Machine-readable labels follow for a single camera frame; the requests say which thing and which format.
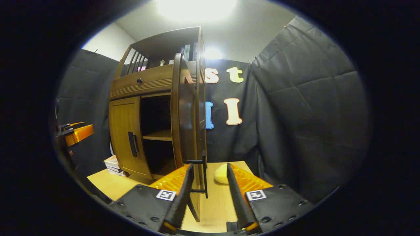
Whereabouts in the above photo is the yellow fluffy puff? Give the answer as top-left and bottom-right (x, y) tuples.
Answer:
(214, 163), (229, 184)

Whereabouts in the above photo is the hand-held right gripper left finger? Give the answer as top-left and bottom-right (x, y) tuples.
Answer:
(110, 164), (195, 231)

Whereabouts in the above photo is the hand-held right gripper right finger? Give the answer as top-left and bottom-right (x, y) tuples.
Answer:
(226, 163), (315, 231)

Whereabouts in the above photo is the wooden double-door shoe cabinet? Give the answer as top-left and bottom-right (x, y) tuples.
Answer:
(108, 26), (208, 184)

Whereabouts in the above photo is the large ceiling light panel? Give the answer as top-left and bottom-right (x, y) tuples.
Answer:
(156, 0), (237, 22)

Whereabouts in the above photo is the wooden cabinet door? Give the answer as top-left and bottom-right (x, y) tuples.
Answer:
(109, 96), (153, 180)
(171, 53), (209, 223)

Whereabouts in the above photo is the small ceiling light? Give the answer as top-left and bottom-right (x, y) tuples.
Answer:
(204, 48), (222, 60)

